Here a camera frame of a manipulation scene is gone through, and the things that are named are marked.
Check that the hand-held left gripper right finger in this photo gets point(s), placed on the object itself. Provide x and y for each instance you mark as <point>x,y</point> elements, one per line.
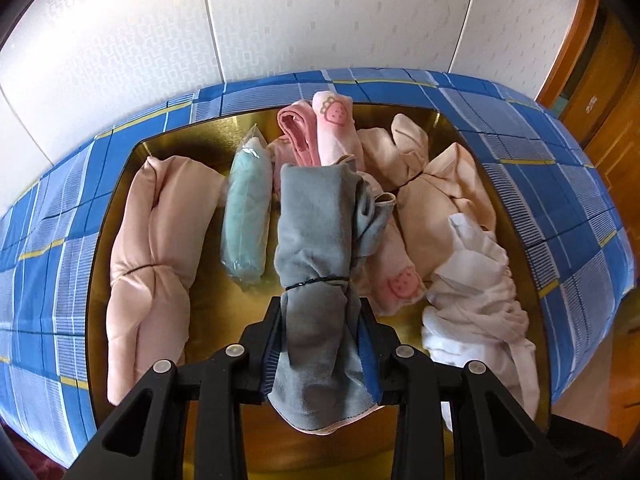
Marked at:
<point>372,370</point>

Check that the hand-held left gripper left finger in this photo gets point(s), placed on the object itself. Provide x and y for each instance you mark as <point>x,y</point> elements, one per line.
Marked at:
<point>272,345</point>

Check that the pink strawberry print cloth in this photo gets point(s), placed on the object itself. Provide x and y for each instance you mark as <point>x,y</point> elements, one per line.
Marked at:
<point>335,135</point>
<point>400,280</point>

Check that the grey cloth bundle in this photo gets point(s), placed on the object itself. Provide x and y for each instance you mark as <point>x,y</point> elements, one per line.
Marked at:
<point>315,220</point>

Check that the white cloth bundle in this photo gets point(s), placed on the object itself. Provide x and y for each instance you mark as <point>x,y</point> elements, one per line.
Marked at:
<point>475,285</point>

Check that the teal cloth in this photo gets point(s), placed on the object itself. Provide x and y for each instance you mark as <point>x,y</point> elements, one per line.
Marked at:
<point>247,210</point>

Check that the large pink-beige cloth bundle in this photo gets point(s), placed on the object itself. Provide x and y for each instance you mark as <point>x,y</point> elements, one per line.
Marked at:
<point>160,240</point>

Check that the small beige cloth bundle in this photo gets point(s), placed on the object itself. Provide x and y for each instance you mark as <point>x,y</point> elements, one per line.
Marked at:
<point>440,200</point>

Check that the gold metal tray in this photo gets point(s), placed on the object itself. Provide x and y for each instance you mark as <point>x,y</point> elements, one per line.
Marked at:
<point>190,137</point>

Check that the person's dark trousers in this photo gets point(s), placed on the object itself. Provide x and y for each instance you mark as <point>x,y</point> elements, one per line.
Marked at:
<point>585,450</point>

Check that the blue plaid cloth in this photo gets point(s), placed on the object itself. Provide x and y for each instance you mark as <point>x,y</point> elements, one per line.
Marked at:
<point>60,220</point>

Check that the dark red cloth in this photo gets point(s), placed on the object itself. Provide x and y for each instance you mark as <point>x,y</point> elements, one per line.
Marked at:
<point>30,460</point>

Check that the wooden door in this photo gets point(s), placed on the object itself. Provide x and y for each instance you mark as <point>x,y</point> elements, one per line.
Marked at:
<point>610,125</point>

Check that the wooden door frame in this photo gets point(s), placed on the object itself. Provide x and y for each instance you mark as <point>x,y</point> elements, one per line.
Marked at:
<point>570,45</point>

